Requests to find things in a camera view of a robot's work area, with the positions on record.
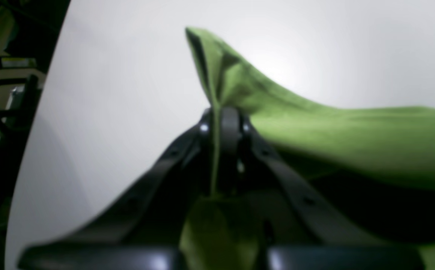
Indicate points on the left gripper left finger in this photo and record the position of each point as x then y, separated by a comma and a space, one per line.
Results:
141, 229

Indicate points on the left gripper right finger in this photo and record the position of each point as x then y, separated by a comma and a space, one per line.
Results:
245, 159

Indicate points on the green T-shirt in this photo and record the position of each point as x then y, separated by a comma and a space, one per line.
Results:
377, 166

